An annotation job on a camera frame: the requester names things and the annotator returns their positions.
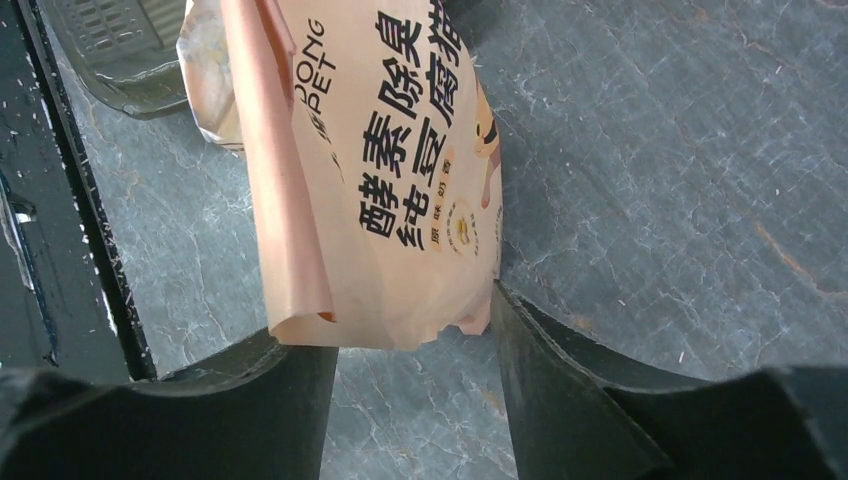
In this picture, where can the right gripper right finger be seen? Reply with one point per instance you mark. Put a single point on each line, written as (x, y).
(579, 410)

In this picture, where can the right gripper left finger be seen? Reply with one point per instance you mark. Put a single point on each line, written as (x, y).
(255, 410)

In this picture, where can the pink litter bag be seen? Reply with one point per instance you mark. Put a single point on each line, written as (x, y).
(373, 159)

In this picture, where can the grey translucent litter box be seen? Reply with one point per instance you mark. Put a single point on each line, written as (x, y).
(124, 51)

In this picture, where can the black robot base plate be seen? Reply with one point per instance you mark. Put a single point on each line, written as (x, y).
(65, 302)

